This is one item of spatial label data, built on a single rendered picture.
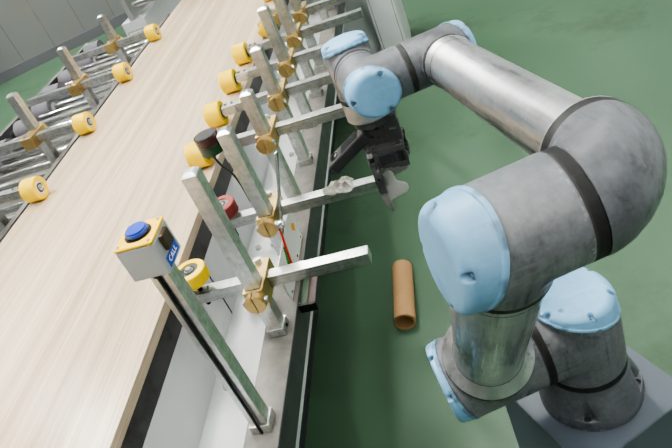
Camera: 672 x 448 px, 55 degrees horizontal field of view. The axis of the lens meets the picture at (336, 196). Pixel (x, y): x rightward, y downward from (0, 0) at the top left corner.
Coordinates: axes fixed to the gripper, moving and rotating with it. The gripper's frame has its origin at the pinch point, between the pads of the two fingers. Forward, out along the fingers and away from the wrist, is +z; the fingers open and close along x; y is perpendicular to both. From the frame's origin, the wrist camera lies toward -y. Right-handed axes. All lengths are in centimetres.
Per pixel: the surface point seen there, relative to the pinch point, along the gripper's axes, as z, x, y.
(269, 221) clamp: 7.3, 12.9, -33.3
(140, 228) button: -29, -35, -33
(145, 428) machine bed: 13, -39, -54
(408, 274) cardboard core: 87, 74, -18
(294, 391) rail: 27.9, -23.9, -30.3
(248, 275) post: 4.5, -10.0, -33.5
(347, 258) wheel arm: 9.7, -5.4, -12.6
